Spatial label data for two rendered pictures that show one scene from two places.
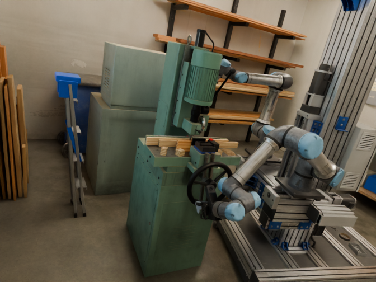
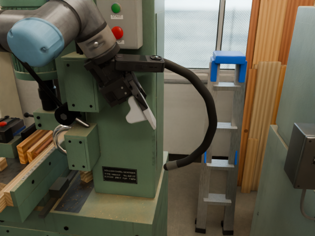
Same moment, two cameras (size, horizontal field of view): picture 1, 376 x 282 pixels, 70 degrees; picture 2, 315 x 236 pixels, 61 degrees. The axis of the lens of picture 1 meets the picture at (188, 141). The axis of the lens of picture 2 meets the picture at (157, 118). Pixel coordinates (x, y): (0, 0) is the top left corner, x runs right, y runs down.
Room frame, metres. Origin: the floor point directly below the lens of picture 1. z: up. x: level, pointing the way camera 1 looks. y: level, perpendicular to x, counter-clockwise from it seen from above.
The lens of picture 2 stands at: (2.51, -0.50, 1.44)
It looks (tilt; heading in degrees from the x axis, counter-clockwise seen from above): 24 degrees down; 127
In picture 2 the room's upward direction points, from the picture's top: straight up
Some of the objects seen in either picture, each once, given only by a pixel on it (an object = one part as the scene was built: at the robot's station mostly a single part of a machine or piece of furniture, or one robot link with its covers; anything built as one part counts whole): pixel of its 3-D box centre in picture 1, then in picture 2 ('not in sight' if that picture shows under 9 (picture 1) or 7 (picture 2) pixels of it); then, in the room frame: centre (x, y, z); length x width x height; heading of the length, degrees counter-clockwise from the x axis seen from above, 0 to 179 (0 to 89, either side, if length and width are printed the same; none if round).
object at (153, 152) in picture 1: (196, 157); (31, 155); (1.56, -0.07, 0.87); 0.61 x 0.30 x 0.06; 118
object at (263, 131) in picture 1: (268, 135); not in sight; (2.05, -0.61, 0.98); 0.13 x 0.12 x 0.14; 17
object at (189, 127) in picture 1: (191, 127); (56, 120); (1.67, 0.00, 1.03); 0.14 x 0.07 x 0.09; 28
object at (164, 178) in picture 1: (177, 158); (91, 182); (1.76, 0.05, 0.76); 0.57 x 0.45 x 0.09; 28
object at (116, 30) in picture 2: not in sight; (116, 33); (2.02, -0.02, 1.36); 0.03 x 0.01 x 0.03; 28
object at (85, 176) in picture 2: not in sight; (87, 173); (1.78, 0.02, 0.82); 0.04 x 0.04 x 0.04; 1
